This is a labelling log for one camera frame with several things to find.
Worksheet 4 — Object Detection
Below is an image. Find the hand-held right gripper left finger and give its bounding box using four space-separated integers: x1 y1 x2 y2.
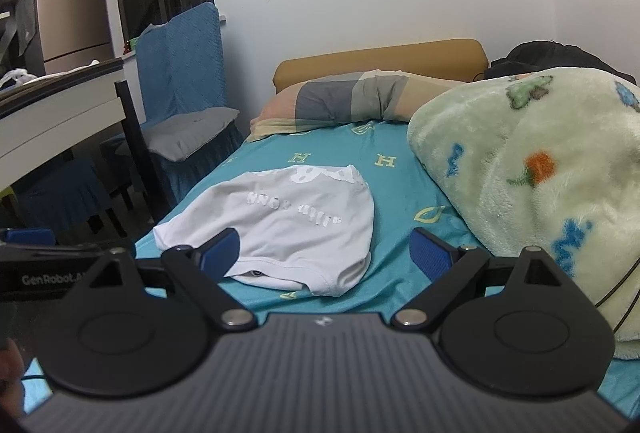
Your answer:
65 227 258 330

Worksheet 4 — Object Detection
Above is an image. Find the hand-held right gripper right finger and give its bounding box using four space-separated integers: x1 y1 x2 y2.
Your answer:
391 229 577 330

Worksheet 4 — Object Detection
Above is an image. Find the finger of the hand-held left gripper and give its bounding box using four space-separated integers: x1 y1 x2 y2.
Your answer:
5 228 56 247

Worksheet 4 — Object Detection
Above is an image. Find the white t-shirt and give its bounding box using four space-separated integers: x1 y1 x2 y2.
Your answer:
153 164 376 298

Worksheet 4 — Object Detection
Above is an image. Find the blue covered stool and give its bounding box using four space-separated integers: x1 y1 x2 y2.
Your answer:
14 157 115 235

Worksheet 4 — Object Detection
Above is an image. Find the teal printed bed sheet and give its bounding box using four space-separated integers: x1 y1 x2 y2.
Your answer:
22 118 640 420

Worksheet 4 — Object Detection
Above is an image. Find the grey seat cushion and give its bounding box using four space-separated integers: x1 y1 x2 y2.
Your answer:
145 107 241 162

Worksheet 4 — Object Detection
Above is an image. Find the white table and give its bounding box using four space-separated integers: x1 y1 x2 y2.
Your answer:
0 58 127 192

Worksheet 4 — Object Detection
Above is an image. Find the pale green fleece blanket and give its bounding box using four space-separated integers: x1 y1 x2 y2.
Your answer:
407 67 640 361

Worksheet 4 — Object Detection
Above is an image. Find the white plastic bag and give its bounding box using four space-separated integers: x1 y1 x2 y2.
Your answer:
0 68 37 90

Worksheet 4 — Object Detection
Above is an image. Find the checked pastel pillow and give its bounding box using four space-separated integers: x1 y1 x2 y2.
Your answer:
248 69 471 144

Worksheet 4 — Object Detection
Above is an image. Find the blue covered chair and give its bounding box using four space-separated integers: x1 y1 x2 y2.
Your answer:
100 2 247 210

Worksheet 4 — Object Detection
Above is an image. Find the tan padded headboard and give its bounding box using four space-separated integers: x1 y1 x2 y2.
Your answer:
272 38 490 96

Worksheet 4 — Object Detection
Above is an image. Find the black bag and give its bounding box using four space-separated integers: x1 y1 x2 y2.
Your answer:
486 41 637 82

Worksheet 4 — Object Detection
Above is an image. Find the bronze refrigerator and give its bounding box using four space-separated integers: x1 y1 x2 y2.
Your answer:
31 0 114 76

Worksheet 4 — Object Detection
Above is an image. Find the black cable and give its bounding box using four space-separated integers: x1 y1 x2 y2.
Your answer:
595 255 640 339

